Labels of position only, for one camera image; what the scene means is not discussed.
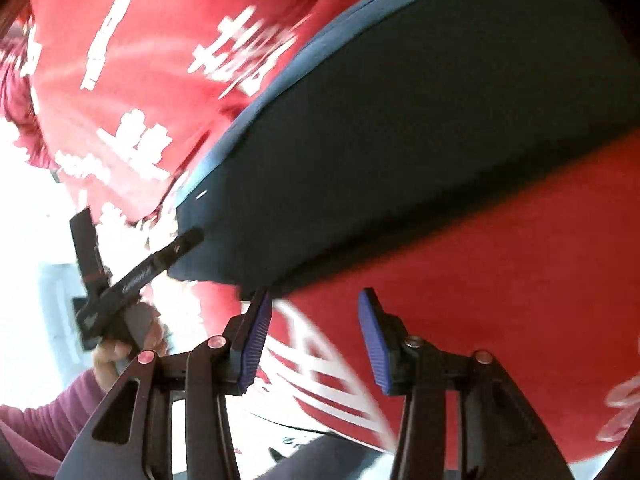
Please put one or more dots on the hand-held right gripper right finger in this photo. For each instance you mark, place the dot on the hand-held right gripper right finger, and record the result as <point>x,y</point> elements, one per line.
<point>374,345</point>

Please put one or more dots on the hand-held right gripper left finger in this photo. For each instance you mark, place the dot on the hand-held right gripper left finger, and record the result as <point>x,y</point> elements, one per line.
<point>254,345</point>

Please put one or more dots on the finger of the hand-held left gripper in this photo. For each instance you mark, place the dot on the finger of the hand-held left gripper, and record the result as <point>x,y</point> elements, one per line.
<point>160,260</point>

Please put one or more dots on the dark pants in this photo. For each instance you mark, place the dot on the dark pants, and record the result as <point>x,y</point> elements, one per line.
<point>400,135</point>

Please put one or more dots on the person's left forearm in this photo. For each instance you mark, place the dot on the person's left forearm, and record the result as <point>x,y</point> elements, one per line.
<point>45,425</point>

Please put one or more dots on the person's left hand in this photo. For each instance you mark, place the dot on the person's left hand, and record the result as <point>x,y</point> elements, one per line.
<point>112,362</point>

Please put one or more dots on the red printed blanket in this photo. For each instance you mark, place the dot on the red printed blanket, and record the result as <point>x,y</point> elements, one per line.
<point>500,285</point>

